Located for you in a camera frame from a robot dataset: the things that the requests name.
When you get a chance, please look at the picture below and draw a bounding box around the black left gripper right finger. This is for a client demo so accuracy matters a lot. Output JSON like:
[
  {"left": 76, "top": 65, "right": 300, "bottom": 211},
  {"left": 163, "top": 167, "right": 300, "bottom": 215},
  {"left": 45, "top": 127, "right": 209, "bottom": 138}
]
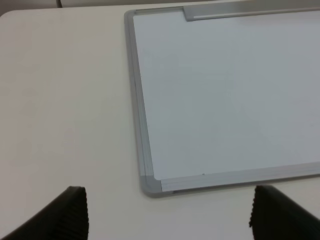
[{"left": 249, "top": 185, "right": 320, "bottom": 240}]

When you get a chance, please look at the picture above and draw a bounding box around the white aluminium-framed whiteboard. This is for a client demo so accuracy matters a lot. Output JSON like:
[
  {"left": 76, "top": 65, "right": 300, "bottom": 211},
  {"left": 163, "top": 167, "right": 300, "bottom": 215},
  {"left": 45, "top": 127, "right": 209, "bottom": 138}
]
[{"left": 124, "top": 2, "right": 320, "bottom": 195}]

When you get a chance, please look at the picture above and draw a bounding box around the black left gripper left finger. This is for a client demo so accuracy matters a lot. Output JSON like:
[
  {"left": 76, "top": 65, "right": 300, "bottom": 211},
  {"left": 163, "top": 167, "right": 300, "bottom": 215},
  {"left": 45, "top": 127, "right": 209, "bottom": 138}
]
[{"left": 3, "top": 186, "right": 89, "bottom": 240}]

